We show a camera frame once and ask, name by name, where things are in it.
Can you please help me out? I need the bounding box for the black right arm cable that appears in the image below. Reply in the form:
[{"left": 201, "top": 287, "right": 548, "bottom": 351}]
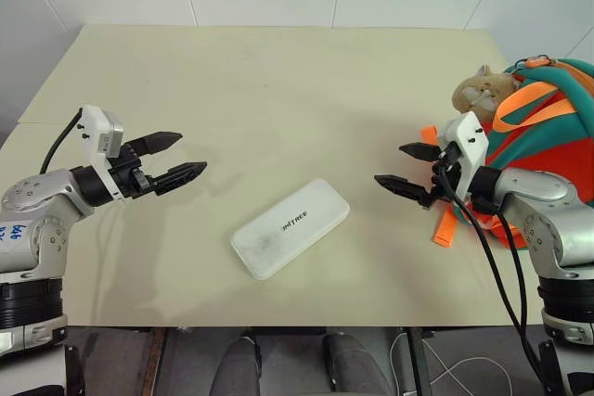
[
  {"left": 438, "top": 148, "right": 545, "bottom": 372},
  {"left": 471, "top": 198, "right": 530, "bottom": 330}
]

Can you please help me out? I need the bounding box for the white rectangular case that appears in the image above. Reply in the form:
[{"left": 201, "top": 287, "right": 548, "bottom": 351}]
[{"left": 229, "top": 177, "right": 352, "bottom": 282}]

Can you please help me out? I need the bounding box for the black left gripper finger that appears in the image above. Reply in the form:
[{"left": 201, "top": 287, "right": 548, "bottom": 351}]
[
  {"left": 125, "top": 131, "right": 184, "bottom": 158},
  {"left": 152, "top": 160, "right": 209, "bottom": 197}
]

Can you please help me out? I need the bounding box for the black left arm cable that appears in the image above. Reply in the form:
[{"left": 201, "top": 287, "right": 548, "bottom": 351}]
[{"left": 40, "top": 108, "right": 85, "bottom": 174}]

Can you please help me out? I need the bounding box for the beige plush toy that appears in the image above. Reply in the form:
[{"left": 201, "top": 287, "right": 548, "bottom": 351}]
[{"left": 451, "top": 64, "right": 522, "bottom": 125}]

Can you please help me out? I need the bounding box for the black upright bar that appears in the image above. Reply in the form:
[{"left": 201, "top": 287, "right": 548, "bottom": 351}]
[
  {"left": 64, "top": 343, "right": 88, "bottom": 396},
  {"left": 537, "top": 341, "right": 565, "bottom": 396}
]

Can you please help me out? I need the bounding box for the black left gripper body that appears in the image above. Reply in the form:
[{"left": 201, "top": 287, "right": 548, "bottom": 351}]
[{"left": 107, "top": 143, "right": 157, "bottom": 200}]

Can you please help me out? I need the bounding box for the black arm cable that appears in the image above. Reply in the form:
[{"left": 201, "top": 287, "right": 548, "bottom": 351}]
[
  {"left": 40, "top": 108, "right": 85, "bottom": 174},
  {"left": 471, "top": 198, "right": 530, "bottom": 330},
  {"left": 438, "top": 148, "right": 545, "bottom": 372}
]

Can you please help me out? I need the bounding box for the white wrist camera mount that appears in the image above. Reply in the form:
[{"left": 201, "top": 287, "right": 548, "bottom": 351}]
[
  {"left": 437, "top": 110, "right": 491, "bottom": 196},
  {"left": 77, "top": 105, "right": 126, "bottom": 198}
]

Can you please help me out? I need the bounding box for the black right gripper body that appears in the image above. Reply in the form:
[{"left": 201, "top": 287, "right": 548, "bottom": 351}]
[{"left": 419, "top": 142, "right": 466, "bottom": 210}]

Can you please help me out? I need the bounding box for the teal and orange backpack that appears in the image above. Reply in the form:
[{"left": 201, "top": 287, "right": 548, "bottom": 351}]
[{"left": 419, "top": 56, "right": 594, "bottom": 249}]

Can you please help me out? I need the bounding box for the brown wooden table leg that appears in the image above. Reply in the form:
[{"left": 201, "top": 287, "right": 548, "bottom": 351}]
[{"left": 137, "top": 326, "right": 169, "bottom": 396}]

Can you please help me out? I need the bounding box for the black metal table leg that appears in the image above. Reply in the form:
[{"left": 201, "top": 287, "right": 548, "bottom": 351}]
[{"left": 407, "top": 326, "right": 433, "bottom": 396}]

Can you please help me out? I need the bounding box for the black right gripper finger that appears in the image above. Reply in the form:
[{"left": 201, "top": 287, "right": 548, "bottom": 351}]
[
  {"left": 398, "top": 141, "right": 443, "bottom": 163},
  {"left": 373, "top": 173, "right": 427, "bottom": 205}
]

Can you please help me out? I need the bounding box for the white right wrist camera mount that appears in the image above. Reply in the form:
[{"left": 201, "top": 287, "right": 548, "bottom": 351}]
[{"left": 437, "top": 110, "right": 491, "bottom": 196}]

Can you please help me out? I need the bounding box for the thin white cable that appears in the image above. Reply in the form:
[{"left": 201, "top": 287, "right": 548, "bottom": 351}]
[{"left": 388, "top": 329, "right": 514, "bottom": 396}]

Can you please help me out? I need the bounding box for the dark rounded shape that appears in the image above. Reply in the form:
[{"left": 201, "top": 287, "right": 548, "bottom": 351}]
[
  {"left": 213, "top": 334, "right": 262, "bottom": 396},
  {"left": 321, "top": 332, "right": 392, "bottom": 396}
]

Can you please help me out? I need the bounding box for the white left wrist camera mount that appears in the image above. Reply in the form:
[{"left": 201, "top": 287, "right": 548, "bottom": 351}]
[{"left": 77, "top": 105, "right": 126, "bottom": 198}]

